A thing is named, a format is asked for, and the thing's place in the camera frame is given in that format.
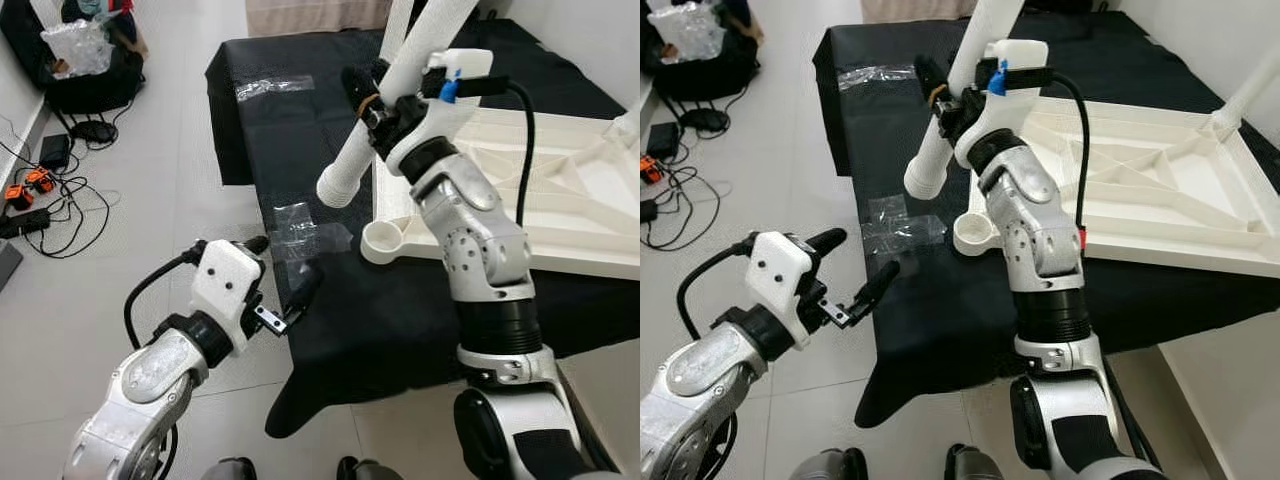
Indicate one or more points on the grey robot foot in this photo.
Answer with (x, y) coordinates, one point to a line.
(975, 465)
(230, 470)
(828, 465)
(368, 470)

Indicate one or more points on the black power strip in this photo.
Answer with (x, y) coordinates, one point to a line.
(647, 210)
(25, 223)

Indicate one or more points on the black power adapter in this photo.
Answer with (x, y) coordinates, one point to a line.
(666, 140)
(55, 150)

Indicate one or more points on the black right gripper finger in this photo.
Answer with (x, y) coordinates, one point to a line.
(930, 75)
(381, 70)
(360, 88)

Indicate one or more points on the clear tape cross patch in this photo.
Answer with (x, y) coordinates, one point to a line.
(895, 225)
(300, 232)

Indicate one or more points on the flat clear plastic bag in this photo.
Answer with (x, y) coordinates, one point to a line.
(275, 87)
(875, 77)

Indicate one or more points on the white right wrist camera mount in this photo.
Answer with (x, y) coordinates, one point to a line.
(450, 110)
(1005, 105)

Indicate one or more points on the beige striped cloth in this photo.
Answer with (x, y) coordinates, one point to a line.
(320, 15)
(920, 8)

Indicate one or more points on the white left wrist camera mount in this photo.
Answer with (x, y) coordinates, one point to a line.
(225, 285)
(780, 275)

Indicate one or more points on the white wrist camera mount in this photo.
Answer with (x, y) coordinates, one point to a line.
(1005, 105)
(450, 110)
(780, 275)
(225, 285)

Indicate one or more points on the crumpled clear plastic bag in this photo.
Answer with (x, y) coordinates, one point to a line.
(700, 30)
(75, 50)

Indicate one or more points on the black table cloth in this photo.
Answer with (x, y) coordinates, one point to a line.
(960, 320)
(400, 330)

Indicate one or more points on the grey robot right foot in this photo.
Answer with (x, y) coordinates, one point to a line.
(975, 465)
(368, 470)

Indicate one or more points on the white plastic table top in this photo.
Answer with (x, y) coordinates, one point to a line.
(1180, 190)
(580, 200)

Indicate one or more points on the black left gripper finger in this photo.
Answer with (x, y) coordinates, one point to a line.
(825, 241)
(255, 245)
(875, 288)
(303, 290)

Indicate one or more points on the red and teal clothes pile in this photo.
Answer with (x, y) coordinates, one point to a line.
(100, 10)

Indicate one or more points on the black bag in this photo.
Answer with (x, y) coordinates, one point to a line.
(730, 80)
(90, 95)

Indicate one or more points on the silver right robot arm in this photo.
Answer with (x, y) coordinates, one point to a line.
(480, 260)
(1040, 250)

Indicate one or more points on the grey robot left foot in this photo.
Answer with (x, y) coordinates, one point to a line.
(230, 470)
(828, 465)

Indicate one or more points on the black stand base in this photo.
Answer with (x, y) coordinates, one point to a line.
(95, 131)
(710, 121)

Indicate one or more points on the tan rubber band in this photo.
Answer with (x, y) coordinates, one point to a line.
(938, 91)
(368, 102)

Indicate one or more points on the orange black battery charger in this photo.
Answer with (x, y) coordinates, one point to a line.
(28, 188)
(648, 170)

